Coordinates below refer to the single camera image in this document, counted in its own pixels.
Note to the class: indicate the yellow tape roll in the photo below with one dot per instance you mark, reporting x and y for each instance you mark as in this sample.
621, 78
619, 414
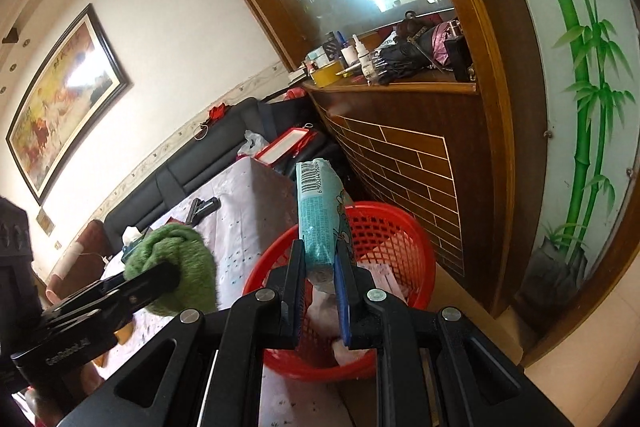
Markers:
326, 74

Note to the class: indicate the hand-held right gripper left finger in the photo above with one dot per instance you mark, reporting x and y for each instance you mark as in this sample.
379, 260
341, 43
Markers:
295, 302

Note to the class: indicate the black elongated object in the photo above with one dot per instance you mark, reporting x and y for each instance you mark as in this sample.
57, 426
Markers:
202, 209

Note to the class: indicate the black folded umbrella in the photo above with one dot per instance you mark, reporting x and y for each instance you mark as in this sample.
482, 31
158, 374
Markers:
402, 59

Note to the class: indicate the red plastic mesh basket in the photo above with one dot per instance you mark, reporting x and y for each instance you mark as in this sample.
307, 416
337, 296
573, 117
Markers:
300, 364

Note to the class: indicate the white jar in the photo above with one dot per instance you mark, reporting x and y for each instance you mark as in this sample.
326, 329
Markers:
348, 57

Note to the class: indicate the small wall plaque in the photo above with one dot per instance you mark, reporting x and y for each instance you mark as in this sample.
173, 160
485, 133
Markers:
45, 221

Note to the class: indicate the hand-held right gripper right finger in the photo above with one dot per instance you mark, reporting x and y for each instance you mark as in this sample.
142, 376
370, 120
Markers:
342, 312

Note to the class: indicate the black leather sofa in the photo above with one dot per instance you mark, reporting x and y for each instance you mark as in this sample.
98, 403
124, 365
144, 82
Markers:
200, 157

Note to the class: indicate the black box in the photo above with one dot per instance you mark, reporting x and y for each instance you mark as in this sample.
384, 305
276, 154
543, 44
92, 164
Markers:
459, 59

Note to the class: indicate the bamboo painted glass panel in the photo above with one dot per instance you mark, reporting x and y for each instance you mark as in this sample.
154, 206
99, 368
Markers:
575, 57

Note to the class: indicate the red ribbon ornament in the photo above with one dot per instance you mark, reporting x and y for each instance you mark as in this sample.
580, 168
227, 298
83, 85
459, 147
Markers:
217, 112

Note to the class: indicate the white dropper bottle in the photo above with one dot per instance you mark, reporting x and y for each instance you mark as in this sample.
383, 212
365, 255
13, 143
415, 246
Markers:
368, 68

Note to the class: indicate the red white gift bag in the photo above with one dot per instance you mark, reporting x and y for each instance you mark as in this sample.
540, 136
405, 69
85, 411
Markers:
285, 149

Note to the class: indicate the clear plastic bag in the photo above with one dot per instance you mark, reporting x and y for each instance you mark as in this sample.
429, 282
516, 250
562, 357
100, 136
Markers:
252, 144

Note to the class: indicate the green towel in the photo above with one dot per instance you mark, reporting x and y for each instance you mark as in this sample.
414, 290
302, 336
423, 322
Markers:
185, 257

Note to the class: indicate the dark green tissue box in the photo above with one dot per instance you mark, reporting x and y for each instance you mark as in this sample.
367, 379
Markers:
131, 241

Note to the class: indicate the white paper wad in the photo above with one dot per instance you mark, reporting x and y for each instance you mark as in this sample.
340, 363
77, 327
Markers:
320, 317

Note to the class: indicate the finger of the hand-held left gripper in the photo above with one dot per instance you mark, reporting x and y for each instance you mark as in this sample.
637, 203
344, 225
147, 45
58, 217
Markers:
125, 289
105, 319

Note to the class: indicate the brown armchair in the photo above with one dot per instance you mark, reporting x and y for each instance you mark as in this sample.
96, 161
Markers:
95, 237

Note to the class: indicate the framed horse painting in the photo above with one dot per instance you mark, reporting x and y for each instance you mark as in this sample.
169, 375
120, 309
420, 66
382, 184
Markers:
65, 107

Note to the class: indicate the pink cloth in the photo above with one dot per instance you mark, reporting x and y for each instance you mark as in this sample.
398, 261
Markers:
445, 42

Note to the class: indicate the teal tissue packet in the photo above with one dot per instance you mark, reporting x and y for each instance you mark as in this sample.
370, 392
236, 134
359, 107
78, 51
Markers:
317, 227

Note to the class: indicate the floral lilac tablecloth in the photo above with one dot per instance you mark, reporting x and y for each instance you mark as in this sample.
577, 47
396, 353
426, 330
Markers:
250, 217

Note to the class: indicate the wooden glass partition cabinet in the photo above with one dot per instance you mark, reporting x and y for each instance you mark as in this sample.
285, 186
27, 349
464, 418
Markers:
400, 157

